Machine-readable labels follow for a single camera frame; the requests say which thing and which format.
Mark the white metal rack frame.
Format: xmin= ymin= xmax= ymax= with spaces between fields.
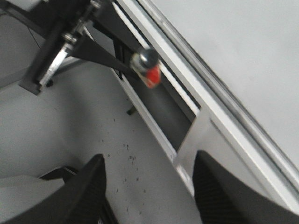
xmin=109 ymin=46 xmax=299 ymax=224

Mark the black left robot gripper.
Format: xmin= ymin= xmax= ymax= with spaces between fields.
xmin=0 ymin=0 xmax=141 ymax=95

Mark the white whiteboard marker pen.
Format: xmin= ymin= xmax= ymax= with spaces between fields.
xmin=130 ymin=48 xmax=159 ymax=77

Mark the white whiteboard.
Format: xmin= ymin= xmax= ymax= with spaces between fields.
xmin=112 ymin=0 xmax=299 ymax=217

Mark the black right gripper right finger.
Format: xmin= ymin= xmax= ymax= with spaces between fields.
xmin=193 ymin=150 xmax=299 ymax=224

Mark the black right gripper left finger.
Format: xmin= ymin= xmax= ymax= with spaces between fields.
xmin=0 ymin=154 xmax=114 ymax=224

